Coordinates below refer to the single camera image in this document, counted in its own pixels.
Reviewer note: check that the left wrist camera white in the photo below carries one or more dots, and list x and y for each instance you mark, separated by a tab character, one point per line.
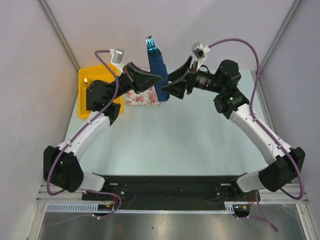
117	58

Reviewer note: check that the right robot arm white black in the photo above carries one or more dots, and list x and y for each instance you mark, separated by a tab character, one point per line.
283	160

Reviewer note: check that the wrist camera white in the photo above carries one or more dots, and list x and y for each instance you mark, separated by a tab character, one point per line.
200	51
117	58

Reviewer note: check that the dark blue paper napkin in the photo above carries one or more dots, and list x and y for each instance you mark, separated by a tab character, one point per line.
158	67

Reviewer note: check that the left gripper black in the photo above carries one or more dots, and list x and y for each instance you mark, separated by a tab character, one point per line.
138	80

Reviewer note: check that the white slotted cable duct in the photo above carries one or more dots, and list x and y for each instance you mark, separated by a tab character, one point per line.
98	208

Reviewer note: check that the floral pattern tray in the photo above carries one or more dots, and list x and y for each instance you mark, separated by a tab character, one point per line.
148	98

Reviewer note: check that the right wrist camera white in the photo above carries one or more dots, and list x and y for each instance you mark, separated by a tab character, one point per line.
200	51

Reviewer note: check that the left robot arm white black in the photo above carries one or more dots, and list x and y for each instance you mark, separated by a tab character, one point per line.
61	164

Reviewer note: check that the blue metal fork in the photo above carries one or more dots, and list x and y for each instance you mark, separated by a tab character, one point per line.
150	44

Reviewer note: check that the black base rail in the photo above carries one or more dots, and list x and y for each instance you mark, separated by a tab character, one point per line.
175	193

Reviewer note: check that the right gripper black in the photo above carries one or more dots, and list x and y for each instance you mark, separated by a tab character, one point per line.
177	89

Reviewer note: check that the yellow plastic bin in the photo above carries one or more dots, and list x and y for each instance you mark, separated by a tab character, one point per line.
99	72

